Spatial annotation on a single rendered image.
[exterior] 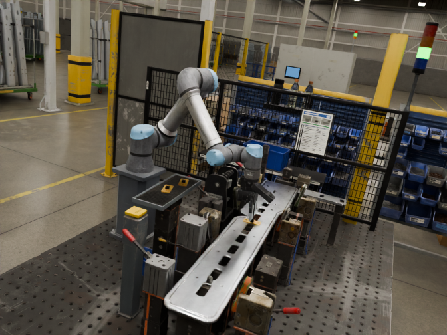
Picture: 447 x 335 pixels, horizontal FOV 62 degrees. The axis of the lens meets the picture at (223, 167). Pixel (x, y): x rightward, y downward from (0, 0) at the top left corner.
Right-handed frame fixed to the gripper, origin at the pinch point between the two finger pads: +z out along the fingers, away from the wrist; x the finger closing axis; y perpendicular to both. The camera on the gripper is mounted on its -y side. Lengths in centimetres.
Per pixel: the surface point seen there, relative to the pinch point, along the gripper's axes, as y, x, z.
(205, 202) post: 19.7, 12.1, -8.1
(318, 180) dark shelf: -21, -82, 1
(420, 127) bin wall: -93, -221, -23
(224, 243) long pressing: 4.3, 25.5, 2.4
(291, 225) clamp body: -18.4, -3.4, 1.1
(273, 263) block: -18.3, 33.4, 1.1
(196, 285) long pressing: 2, 57, 2
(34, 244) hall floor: 195, -48, 89
